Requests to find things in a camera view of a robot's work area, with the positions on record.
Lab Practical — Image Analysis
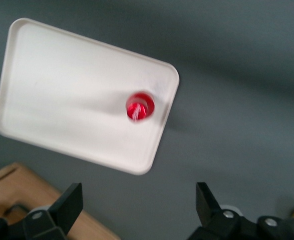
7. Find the cream plastic tray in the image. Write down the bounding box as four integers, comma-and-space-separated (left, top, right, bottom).
0, 17, 180, 176

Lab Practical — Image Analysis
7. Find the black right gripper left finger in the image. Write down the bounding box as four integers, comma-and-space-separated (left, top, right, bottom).
48, 182, 84, 236

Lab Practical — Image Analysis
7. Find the red coke bottle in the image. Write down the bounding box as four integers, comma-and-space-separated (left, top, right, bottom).
125, 90, 156, 124

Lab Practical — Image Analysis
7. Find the wooden drawer cabinet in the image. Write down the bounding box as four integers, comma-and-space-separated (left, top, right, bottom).
0, 161, 120, 240

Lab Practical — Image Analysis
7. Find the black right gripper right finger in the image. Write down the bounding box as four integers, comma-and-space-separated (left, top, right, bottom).
196, 181, 238, 229

